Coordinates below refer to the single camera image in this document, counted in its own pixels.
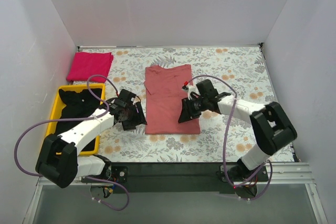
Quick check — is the salmon pink t shirt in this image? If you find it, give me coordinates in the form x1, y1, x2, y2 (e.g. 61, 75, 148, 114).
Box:
144, 65, 201, 134

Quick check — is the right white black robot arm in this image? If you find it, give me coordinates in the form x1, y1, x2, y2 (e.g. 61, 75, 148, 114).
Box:
178, 79, 297, 182

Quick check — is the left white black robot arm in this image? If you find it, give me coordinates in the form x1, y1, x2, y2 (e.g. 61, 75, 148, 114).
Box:
35, 89, 146, 188

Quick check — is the folded magenta t shirt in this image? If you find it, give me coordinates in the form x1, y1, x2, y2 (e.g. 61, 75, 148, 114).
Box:
66, 52, 114, 82

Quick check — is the yellow plastic bin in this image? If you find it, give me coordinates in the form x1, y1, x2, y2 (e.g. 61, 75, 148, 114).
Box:
41, 83, 106, 156

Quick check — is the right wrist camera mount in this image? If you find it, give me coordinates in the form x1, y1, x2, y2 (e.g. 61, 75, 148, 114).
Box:
182, 81, 196, 100

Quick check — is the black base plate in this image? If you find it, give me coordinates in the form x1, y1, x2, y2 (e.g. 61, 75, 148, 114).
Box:
81, 162, 268, 194

